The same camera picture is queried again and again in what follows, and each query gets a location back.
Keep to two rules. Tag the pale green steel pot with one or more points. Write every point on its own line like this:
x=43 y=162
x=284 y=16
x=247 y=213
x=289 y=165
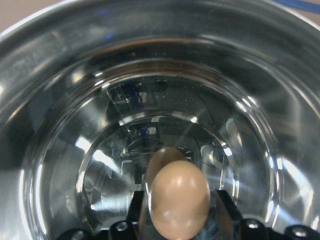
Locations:
x=91 y=89

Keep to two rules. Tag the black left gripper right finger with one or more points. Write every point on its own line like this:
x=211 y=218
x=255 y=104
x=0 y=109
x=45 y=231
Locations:
x=233 y=226

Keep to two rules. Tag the beige egg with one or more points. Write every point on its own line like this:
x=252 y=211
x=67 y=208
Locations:
x=179 y=200

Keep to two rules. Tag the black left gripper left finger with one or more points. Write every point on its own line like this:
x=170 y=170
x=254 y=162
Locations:
x=127 y=229

